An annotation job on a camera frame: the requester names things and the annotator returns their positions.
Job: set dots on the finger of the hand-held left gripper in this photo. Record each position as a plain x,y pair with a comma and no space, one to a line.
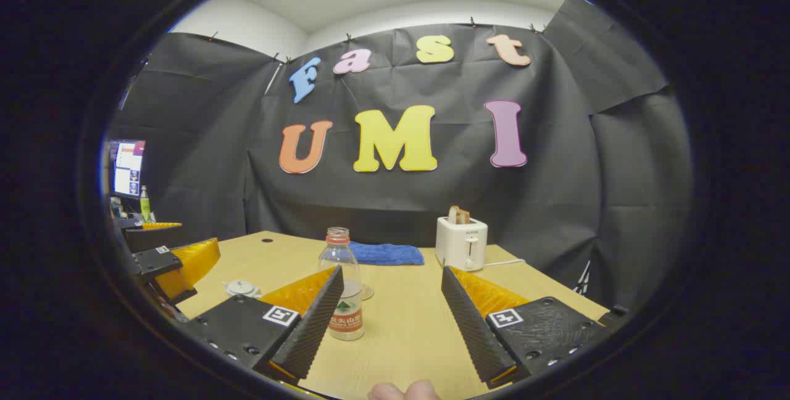
162,226
188,261

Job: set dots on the white toaster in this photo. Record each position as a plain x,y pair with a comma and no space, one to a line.
460,242

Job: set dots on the clear plastic water bottle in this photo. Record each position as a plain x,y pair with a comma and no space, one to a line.
342,326

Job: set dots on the blue towel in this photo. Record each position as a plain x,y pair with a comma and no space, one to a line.
389,254

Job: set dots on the computer monitor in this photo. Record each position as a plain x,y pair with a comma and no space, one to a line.
128,168

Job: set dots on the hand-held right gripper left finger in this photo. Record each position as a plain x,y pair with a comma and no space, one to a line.
315,326

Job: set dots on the green drink bottle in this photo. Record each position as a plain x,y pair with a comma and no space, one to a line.
145,207

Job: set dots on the bread slice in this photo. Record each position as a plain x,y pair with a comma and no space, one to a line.
458,215

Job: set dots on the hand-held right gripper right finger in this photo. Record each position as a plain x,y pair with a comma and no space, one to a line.
472,332

